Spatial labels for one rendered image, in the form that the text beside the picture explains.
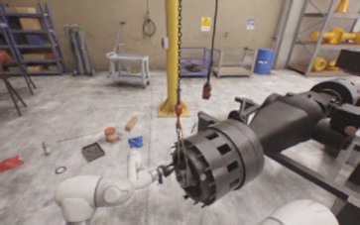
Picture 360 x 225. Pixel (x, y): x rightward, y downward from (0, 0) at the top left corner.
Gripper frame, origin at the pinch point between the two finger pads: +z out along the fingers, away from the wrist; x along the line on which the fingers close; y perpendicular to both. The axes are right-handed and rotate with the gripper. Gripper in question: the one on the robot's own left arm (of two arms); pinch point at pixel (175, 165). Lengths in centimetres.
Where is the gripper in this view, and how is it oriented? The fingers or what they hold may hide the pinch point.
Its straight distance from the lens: 154.3
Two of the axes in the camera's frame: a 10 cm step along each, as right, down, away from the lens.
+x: -5.3, -0.9, 8.5
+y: -1.7, -9.6, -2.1
